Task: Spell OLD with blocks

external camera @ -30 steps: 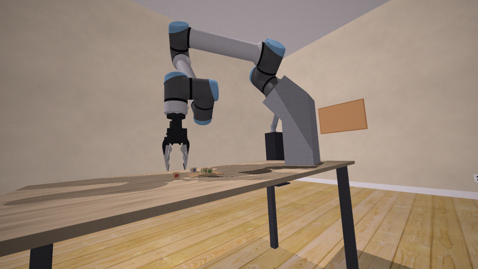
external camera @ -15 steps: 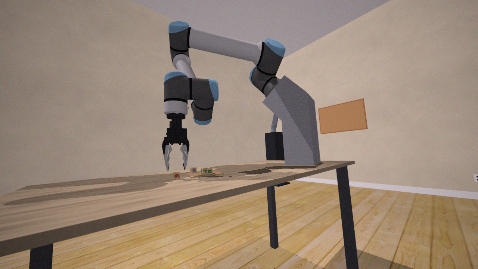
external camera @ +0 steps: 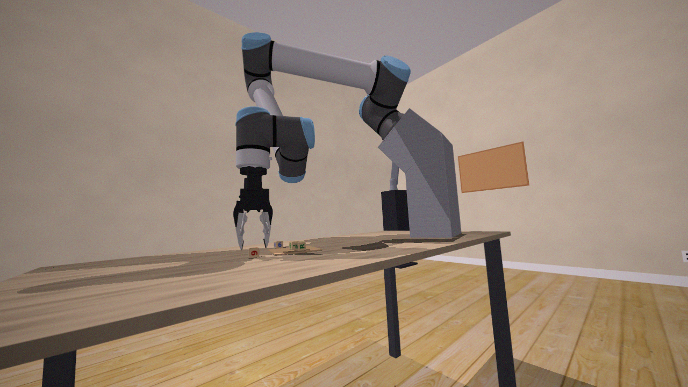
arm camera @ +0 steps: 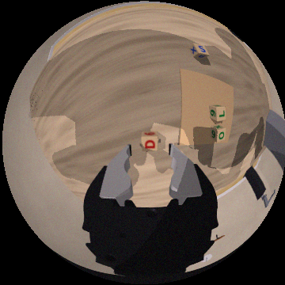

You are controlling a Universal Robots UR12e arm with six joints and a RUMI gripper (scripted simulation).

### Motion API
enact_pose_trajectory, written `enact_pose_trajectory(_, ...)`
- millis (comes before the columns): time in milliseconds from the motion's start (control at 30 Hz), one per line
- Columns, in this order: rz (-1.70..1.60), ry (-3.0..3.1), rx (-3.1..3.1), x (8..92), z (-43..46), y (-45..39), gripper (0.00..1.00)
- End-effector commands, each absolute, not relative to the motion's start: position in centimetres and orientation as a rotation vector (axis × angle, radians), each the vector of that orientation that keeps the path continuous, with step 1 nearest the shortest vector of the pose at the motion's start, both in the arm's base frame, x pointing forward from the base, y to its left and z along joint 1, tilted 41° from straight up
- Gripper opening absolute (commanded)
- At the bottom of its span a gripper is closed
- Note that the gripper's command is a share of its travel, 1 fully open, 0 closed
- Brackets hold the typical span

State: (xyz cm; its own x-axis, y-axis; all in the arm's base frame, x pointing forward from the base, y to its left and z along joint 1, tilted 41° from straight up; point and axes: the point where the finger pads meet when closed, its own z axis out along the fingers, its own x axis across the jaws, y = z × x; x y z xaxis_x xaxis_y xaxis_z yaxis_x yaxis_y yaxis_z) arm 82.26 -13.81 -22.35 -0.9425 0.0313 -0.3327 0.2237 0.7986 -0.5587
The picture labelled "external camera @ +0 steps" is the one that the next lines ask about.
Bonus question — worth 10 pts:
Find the tan square mat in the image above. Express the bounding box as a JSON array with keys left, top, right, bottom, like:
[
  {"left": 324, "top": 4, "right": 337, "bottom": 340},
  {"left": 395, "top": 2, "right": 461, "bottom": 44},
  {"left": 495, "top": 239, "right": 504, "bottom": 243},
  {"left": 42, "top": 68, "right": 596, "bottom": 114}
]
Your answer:
[{"left": 268, "top": 246, "right": 322, "bottom": 256}]

